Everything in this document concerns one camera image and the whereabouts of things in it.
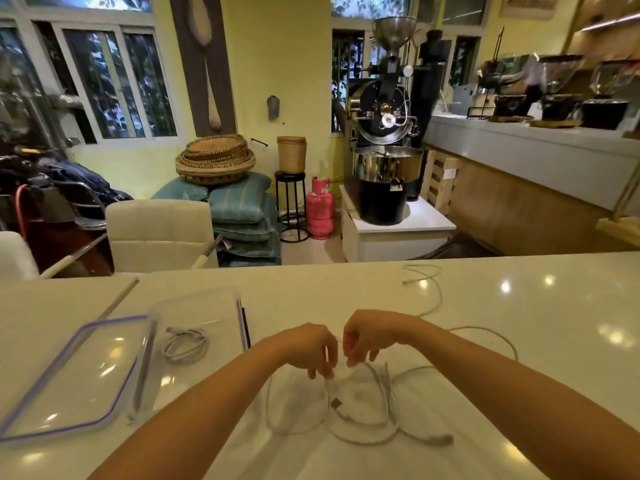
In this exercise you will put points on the white padded chair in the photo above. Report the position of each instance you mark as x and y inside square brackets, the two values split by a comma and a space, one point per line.
[15, 257]
[157, 234]

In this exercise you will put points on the white cabinet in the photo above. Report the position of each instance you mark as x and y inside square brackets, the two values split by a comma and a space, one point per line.
[395, 239]

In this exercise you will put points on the clear plastic container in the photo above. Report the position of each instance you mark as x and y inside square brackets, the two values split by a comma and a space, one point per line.
[200, 384]

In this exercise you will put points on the stack of woven baskets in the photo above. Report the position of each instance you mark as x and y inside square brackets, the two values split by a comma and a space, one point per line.
[215, 167]

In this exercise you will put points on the grey wall scoop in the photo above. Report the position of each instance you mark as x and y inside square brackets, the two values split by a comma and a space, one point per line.
[273, 107]

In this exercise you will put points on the metal frame chair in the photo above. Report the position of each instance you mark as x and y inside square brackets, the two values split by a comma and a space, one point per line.
[80, 214]

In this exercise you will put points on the wooden pallet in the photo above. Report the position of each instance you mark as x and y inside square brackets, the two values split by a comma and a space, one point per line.
[440, 182]

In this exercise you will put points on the wall sign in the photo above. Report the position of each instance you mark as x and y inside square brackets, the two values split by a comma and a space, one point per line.
[529, 5]

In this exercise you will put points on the person's left forearm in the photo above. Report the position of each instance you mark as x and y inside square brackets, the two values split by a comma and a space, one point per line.
[200, 419]

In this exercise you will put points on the clear lid with purple seal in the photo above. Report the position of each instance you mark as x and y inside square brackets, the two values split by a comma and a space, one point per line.
[75, 384]

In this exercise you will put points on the teal cushion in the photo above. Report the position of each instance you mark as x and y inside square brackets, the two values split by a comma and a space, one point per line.
[252, 252]
[240, 199]
[180, 191]
[247, 230]

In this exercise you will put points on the tall black machine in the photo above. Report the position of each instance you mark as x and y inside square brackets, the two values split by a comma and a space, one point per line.
[430, 94]

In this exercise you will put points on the person's right hand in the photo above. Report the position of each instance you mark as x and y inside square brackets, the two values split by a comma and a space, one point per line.
[380, 329]

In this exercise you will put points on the dark framed window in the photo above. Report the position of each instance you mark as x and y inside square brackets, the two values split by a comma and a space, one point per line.
[345, 74]

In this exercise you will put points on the black coffee grinder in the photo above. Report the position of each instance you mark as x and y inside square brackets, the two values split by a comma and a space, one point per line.
[560, 104]
[510, 102]
[605, 112]

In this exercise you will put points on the blue cloth pile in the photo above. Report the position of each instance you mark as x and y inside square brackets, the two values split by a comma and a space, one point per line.
[75, 177]

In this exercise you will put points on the person's left hand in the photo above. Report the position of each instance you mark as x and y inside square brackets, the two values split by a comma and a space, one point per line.
[305, 347]

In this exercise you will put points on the person's right fingers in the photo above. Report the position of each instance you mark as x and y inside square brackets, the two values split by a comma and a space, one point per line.
[351, 352]

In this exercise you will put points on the black metal stool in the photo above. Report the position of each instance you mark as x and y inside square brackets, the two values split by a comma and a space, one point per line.
[291, 177]

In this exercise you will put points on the person's left fingers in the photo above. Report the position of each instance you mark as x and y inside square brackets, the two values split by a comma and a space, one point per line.
[330, 362]

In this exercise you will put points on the white framed window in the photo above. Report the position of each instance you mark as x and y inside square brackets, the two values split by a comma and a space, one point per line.
[115, 84]

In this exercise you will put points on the person's right forearm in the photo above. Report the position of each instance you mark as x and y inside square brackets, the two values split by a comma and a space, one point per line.
[520, 404]

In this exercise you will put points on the black steel coffee roaster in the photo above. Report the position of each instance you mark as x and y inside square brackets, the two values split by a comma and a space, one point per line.
[382, 184]

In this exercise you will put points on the grey bar counter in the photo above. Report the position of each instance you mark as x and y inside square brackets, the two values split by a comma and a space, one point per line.
[530, 159]

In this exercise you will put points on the pink gas cylinder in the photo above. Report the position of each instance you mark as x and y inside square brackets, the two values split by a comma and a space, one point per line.
[320, 209]

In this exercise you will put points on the spoon wall picture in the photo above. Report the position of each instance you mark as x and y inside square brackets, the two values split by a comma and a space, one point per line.
[202, 69]

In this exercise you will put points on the woven wicker bin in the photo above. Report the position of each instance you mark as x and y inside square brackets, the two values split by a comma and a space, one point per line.
[292, 154]

